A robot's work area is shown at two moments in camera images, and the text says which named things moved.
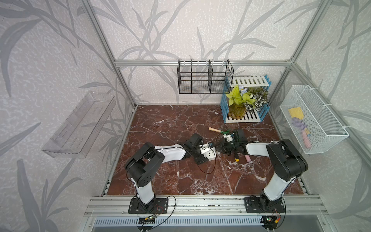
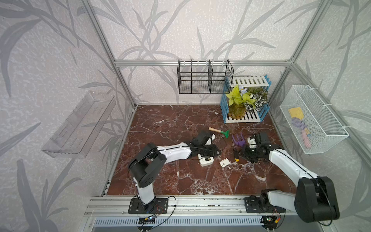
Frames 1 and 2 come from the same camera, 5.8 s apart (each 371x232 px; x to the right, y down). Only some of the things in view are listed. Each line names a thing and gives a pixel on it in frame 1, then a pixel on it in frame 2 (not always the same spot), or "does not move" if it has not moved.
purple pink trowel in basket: x=301 y=124 does not move
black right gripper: x=224 y=150 -> x=244 y=153
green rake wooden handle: x=222 y=132 does not move
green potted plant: x=242 y=100 does not move
